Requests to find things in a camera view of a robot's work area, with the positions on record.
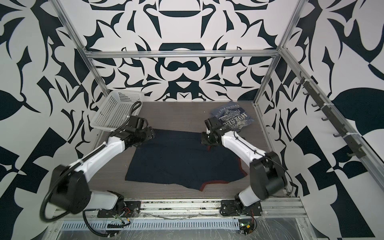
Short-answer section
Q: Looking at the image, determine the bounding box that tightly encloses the white slotted cable duct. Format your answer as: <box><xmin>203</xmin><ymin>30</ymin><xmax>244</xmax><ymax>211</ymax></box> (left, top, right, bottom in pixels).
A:
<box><xmin>59</xmin><ymin>218</ymin><xmax>242</xmax><ymax>231</ymax></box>

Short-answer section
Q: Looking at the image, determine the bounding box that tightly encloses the white plastic laundry basket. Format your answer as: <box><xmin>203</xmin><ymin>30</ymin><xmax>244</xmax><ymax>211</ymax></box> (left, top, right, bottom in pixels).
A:
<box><xmin>90</xmin><ymin>90</ymin><xmax>144</xmax><ymax>132</ymax></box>

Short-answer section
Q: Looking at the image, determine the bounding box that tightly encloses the aluminium frame back crossbar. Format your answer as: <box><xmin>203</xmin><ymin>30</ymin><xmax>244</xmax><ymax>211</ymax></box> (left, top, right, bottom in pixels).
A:
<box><xmin>85</xmin><ymin>50</ymin><xmax>278</xmax><ymax>59</ymax></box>

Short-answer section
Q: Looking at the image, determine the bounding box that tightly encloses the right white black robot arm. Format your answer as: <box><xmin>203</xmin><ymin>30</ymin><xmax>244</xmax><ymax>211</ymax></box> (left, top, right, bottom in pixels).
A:
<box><xmin>202</xmin><ymin>117</ymin><xmax>288</xmax><ymax>209</ymax></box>

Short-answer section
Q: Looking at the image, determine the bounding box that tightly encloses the aluminium front rail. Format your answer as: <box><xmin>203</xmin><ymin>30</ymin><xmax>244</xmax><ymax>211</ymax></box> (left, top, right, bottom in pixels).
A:
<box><xmin>52</xmin><ymin>197</ymin><xmax>307</xmax><ymax>220</ymax></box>

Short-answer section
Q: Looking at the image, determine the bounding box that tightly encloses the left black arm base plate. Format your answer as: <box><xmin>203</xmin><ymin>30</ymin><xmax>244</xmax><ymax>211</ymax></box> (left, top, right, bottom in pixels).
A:
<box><xmin>97</xmin><ymin>201</ymin><xmax>141</xmax><ymax>218</ymax></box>

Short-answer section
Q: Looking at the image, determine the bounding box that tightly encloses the blue-grey tank top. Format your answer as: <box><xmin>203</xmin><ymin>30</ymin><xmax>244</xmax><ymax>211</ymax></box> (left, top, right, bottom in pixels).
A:
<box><xmin>210</xmin><ymin>101</ymin><xmax>254</xmax><ymax>132</ymax></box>

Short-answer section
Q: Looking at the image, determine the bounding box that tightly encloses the dark navy tank top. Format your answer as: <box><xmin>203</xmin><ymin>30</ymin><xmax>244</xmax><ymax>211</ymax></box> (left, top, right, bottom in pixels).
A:
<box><xmin>125</xmin><ymin>129</ymin><xmax>247</xmax><ymax>191</ymax></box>

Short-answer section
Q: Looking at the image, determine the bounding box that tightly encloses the grey wall hook rack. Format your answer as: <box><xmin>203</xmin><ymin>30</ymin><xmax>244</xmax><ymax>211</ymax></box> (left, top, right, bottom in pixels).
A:
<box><xmin>297</xmin><ymin>73</ymin><xmax>367</xmax><ymax>159</ymax></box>

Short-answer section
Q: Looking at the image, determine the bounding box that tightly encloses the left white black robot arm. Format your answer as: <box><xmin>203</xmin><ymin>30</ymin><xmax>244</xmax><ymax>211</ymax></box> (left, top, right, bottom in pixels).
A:
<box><xmin>40</xmin><ymin>116</ymin><xmax>155</xmax><ymax>218</ymax></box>

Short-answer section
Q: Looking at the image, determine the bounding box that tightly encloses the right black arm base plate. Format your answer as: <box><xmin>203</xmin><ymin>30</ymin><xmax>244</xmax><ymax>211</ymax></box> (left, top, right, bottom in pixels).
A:
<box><xmin>219</xmin><ymin>200</ymin><xmax>263</xmax><ymax>217</ymax></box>

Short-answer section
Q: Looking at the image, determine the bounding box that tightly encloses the green circuit board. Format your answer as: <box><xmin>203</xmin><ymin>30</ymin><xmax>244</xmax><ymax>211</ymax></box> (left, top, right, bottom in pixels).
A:
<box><xmin>239</xmin><ymin>219</ymin><xmax>257</xmax><ymax>235</ymax></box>

